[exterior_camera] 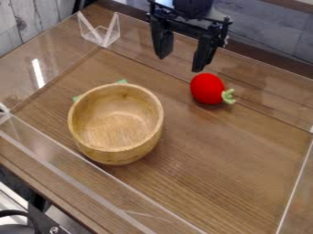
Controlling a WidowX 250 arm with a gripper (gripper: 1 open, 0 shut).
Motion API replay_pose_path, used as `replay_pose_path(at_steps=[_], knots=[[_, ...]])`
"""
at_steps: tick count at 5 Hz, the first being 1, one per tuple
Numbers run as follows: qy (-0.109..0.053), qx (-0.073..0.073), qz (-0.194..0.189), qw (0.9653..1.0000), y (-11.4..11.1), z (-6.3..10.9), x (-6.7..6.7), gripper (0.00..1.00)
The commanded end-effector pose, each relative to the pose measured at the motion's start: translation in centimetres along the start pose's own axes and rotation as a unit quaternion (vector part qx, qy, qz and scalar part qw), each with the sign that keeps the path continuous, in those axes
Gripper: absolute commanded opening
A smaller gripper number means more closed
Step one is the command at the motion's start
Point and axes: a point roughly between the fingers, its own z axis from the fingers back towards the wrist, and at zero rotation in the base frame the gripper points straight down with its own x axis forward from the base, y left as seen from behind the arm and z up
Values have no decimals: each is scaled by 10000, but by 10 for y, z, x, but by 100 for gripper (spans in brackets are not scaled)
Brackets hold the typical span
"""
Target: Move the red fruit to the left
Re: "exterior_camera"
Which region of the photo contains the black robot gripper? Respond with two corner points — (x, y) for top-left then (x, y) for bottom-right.
(149, 0), (235, 72)

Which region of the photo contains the red plush fruit green stem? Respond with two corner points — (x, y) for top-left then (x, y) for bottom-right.
(191, 73), (236, 105)

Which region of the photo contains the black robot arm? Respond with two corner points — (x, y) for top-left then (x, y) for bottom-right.
(148, 0), (235, 72)

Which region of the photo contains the green mat under bowl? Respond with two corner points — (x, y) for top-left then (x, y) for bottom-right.
(73, 79), (129, 102)

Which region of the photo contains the light wooden bowl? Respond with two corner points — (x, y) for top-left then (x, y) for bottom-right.
(67, 83), (165, 165)

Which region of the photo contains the clear acrylic tray enclosure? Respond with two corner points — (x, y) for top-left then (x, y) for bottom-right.
(0, 7), (313, 234)

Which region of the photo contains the black metal bracket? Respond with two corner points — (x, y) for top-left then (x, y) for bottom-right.
(27, 204), (71, 234)

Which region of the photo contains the black cable at corner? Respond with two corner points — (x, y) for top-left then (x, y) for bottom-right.
(0, 209), (42, 234)

